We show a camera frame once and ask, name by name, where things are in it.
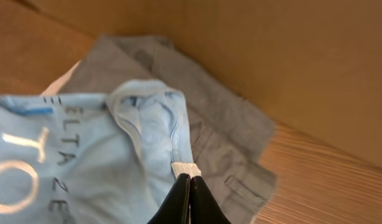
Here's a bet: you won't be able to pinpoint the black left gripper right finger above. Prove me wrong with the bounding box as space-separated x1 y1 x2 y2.
189 176 231 224

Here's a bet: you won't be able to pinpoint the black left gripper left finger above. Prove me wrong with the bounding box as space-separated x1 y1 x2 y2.
148 174 190 224

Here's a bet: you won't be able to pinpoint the light blue printed t-shirt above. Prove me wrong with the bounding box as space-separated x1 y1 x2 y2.
0 80 193 223

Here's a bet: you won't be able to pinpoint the folded grey shorts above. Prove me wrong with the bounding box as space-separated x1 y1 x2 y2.
41 34 277 224

